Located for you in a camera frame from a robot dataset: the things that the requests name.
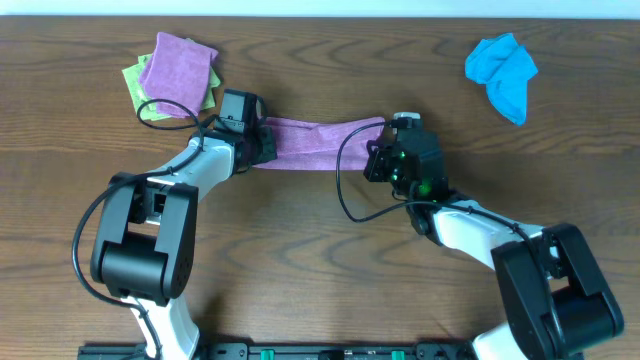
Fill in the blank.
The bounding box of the purple microfiber cloth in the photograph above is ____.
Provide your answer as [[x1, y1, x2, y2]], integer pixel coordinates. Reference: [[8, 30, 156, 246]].
[[257, 117, 384, 171]]

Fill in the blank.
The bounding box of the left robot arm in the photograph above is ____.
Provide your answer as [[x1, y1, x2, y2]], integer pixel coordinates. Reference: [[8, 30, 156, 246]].
[[90, 89, 277, 359]]

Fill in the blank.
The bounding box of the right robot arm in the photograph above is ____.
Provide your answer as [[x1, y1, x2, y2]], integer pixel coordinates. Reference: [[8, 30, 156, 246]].
[[364, 129, 624, 359]]

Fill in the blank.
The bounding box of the folded purple cloth on stack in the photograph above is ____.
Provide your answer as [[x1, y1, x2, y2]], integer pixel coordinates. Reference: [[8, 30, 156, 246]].
[[138, 32, 218, 115]]

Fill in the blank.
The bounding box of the folded green cloth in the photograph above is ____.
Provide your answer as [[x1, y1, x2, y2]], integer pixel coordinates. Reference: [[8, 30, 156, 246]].
[[122, 54, 221, 121]]

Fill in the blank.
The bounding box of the crumpled blue cloth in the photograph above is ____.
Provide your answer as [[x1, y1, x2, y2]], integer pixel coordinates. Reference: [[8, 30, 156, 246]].
[[465, 33, 538, 126]]

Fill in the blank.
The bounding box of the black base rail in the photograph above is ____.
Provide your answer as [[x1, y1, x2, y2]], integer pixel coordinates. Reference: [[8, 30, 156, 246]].
[[77, 342, 477, 360]]

